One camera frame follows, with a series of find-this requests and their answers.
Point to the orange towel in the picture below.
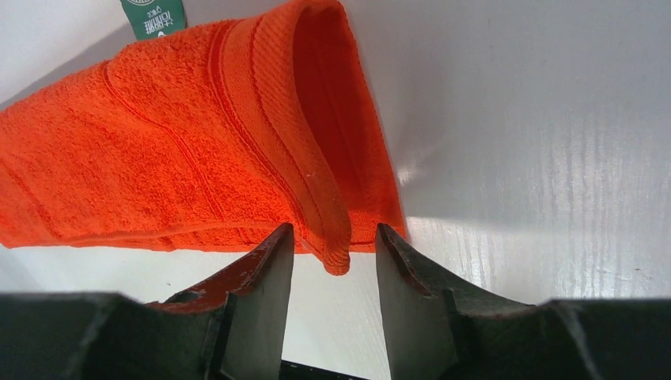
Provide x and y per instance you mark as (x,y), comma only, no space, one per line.
(207,139)

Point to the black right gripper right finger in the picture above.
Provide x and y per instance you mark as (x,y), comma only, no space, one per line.
(439,326)

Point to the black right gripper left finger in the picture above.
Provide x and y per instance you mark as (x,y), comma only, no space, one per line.
(229,326)

